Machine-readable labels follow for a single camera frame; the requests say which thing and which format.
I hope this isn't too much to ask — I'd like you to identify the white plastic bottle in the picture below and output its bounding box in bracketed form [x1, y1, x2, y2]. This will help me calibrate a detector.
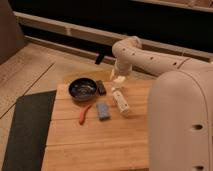
[112, 88, 129, 117]

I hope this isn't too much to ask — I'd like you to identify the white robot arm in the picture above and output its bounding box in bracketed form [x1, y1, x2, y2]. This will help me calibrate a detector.
[112, 36, 213, 171]

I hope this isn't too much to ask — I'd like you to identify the small black block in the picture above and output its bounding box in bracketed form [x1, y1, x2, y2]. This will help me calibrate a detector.
[97, 80, 107, 95]

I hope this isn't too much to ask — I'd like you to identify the blue sponge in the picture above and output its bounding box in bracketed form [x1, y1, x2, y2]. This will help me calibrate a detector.
[96, 103, 110, 121]

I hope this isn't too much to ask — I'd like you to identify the black table leg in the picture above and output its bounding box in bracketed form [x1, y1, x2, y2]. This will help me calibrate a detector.
[95, 48, 106, 65]

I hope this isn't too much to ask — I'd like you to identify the dark blue bowl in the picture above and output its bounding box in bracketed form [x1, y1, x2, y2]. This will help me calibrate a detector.
[68, 78, 97, 102]

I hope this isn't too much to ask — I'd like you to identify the orange red tool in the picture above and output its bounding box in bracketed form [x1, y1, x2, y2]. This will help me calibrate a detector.
[79, 104, 92, 125]

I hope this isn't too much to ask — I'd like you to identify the wooden low table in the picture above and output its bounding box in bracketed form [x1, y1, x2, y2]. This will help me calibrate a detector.
[42, 80, 152, 171]

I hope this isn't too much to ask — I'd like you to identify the dark grey floor mat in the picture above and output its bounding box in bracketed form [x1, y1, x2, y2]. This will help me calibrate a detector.
[1, 90, 56, 171]

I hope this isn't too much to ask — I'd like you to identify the long wooden rail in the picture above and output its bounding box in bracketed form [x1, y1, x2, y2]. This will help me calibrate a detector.
[14, 12, 213, 62]

